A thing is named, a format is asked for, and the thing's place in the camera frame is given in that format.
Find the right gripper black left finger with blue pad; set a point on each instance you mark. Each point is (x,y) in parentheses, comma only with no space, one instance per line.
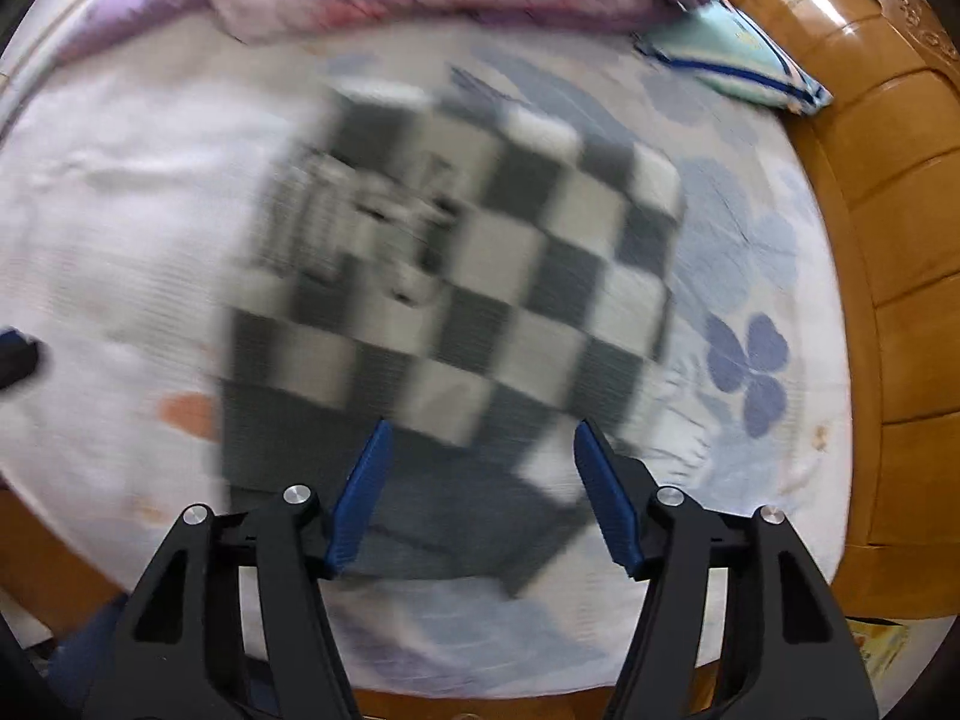
(228,621)

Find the wooden bed frame edge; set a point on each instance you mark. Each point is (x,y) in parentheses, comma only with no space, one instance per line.
(64,592)

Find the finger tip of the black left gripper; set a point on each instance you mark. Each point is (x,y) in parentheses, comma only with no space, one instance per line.
(20,356)

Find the orange wooden headboard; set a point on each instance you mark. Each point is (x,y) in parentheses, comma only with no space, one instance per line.
(883,162)

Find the light blue striped pillow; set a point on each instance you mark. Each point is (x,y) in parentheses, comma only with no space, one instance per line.
(725,49)

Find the white floral bed sheet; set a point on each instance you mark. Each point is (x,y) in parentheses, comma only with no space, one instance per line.
(131,181)

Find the grey white checkered knit sweater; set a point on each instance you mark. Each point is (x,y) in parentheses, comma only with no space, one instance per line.
(476,272)

